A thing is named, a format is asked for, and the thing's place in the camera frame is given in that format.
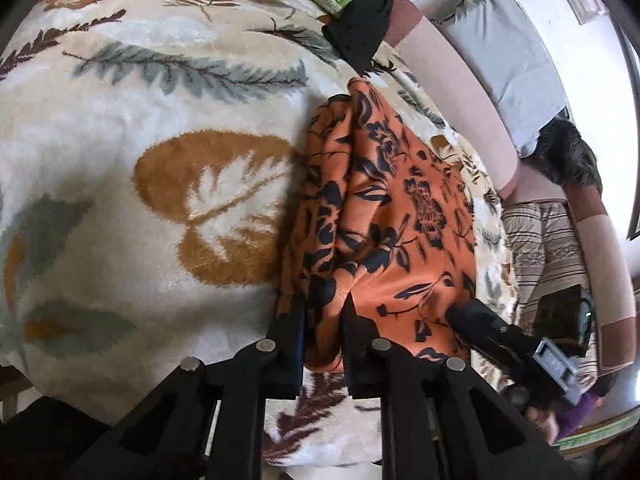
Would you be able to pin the striped beige cloth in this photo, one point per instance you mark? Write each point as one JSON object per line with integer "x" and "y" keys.
{"x": 542, "y": 255}

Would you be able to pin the grey pillow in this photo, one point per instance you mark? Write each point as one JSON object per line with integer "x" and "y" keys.
{"x": 510, "y": 60}

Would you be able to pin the beige leaf print blanket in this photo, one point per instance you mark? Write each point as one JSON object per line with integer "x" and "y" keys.
{"x": 150, "y": 160}

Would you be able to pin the person's right hand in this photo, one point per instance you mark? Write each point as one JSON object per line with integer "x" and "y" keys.
{"x": 542, "y": 422}

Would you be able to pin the dark furry cloth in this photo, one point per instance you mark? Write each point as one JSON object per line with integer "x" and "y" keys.
{"x": 570, "y": 152}

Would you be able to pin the orange black floral cloth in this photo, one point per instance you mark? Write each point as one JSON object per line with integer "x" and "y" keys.
{"x": 390, "y": 220}

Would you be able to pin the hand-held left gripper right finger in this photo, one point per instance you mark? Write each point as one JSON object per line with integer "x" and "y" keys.
{"x": 355, "y": 350}

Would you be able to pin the dark door frame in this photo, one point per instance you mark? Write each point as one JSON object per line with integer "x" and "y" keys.
{"x": 631, "y": 135}

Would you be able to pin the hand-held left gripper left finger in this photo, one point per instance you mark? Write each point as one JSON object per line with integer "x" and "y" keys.
{"x": 290, "y": 350}

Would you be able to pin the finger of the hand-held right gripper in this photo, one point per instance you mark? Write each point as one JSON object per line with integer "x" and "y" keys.
{"x": 480, "y": 327}

